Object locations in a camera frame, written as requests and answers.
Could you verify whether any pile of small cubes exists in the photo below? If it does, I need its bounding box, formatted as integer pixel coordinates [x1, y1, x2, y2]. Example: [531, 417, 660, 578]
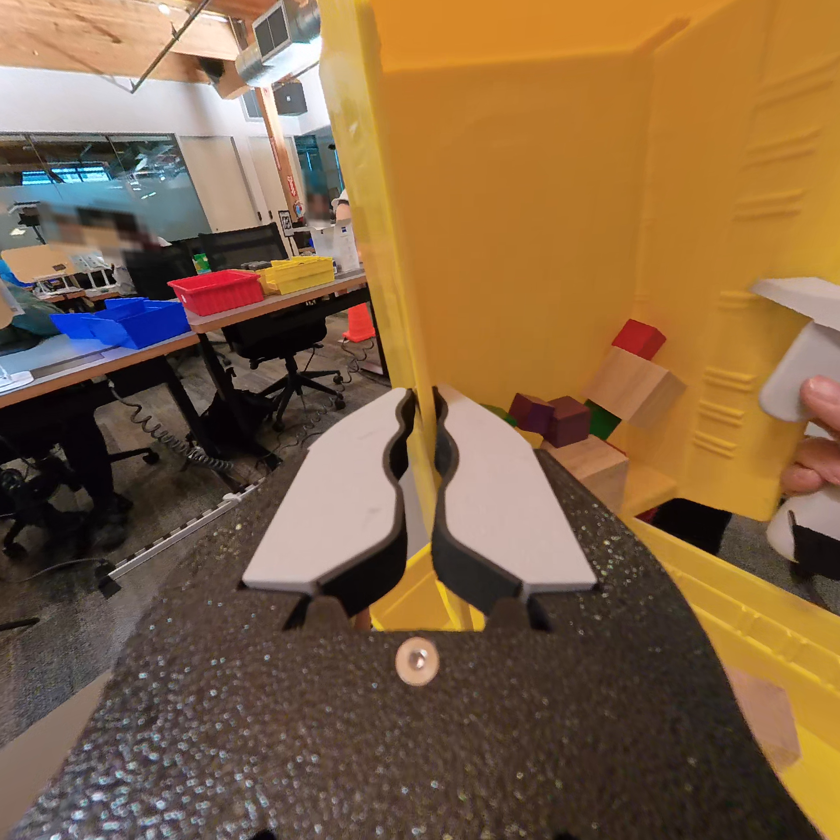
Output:
[482, 319, 686, 526]

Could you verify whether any wooden support post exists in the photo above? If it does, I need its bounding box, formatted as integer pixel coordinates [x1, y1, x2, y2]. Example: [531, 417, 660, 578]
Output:
[255, 84, 307, 225]

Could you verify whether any wood-edged office desk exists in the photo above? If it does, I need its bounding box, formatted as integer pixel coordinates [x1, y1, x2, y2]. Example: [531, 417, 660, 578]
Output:
[0, 328, 202, 460]
[185, 268, 370, 454]

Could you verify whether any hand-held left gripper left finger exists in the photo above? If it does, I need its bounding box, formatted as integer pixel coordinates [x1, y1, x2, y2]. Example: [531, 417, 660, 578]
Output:
[241, 387, 417, 618]

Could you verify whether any red plastic bin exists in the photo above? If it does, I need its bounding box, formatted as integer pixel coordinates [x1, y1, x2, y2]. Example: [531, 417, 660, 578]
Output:
[168, 269, 265, 318]

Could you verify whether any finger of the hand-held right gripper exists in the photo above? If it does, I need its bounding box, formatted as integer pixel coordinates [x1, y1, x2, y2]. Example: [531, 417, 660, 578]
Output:
[750, 277, 840, 330]

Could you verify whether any white floor cable tray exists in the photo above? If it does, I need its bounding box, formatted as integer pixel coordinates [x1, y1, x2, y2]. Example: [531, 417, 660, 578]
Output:
[98, 486, 265, 598]

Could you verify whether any blue plastic bin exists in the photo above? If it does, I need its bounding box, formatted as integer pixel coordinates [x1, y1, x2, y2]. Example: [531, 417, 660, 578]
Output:
[50, 297, 193, 350]

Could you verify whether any white carton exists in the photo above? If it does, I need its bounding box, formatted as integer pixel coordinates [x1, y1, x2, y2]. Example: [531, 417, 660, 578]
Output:
[307, 222, 361, 274]

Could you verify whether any orange traffic cone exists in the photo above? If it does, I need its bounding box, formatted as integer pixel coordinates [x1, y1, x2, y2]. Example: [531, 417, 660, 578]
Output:
[342, 302, 378, 344]

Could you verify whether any black office chair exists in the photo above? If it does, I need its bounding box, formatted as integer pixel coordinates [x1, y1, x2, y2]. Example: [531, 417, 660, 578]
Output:
[0, 387, 162, 560]
[197, 222, 347, 433]

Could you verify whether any person's right hand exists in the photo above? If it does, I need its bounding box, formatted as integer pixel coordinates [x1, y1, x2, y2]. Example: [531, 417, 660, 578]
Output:
[781, 376, 840, 496]

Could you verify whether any black coiled cable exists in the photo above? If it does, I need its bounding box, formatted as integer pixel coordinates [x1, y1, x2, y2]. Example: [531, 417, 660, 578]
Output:
[107, 386, 235, 475]

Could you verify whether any yellow plastic bin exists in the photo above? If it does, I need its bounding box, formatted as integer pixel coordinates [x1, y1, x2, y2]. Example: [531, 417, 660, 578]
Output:
[256, 256, 336, 297]

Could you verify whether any metal ceiling air duct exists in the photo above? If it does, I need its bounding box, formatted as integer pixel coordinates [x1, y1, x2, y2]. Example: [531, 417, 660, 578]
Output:
[235, 0, 324, 88]

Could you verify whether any yellow plastic box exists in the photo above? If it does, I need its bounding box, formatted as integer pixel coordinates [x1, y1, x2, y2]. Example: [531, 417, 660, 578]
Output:
[318, 0, 840, 522]
[371, 515, 840, 840]

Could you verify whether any large wooden cube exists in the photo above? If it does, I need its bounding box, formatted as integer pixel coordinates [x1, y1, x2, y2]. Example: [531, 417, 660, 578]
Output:
[725, 666, 803, 775]

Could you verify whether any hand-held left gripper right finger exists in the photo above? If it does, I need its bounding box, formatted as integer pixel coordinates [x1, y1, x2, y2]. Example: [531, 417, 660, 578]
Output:
[430, 384, 598, 618]

